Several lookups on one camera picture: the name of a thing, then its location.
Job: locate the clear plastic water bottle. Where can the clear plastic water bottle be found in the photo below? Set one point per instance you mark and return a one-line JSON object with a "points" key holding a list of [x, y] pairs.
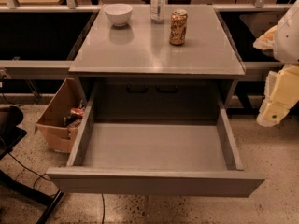
{"points": [[157, 10]]}

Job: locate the cardboard box on floor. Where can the cardboard box on floor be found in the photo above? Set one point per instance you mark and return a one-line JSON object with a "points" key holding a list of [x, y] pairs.
{"points": [[58, 128]]}

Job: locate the open grey top drawer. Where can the open grey top drawer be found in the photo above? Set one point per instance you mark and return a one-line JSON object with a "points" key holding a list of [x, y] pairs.
{"points": [[155, 157]]}

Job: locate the orange soda can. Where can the orange soda can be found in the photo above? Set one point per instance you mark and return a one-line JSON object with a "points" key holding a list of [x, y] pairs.
{"points": [[178, 27]]}

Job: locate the black drawer handle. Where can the black drawer handle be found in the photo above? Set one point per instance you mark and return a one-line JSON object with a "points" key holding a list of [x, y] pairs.
{"points": [[167, 88], [137, 88]]}

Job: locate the white ceramic bowl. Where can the white ceramic bowl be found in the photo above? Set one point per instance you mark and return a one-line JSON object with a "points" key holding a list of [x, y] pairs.
{"points": [[119, 14]]}

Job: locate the black drawer handle right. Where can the black drawer handle right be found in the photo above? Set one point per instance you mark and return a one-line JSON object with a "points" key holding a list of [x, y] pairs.
{"points": [[167, 88]]}

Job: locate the black chair base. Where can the black chair base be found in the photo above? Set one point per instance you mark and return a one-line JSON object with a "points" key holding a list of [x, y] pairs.
{"points": [[27, 163]]}

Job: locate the red snack package in box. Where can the red snack package in box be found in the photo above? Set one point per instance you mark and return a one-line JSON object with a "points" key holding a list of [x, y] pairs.
{"points": [[76, 113]]}

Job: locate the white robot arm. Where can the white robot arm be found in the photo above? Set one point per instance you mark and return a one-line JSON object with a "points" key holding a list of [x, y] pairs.
{"points": [[286, 39]]}

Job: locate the grey cabinet with top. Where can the grey cabinet with top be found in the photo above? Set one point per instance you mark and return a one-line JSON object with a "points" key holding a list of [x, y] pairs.
{"points": [[204, 68]]}

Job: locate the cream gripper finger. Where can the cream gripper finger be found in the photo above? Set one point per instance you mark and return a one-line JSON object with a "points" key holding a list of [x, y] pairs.
{"points": [[266, 41], [281, 94]]}

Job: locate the black drawer handle left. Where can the black drawer handle left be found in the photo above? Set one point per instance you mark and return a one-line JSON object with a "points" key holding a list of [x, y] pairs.
{"points": [[137, 88]]}

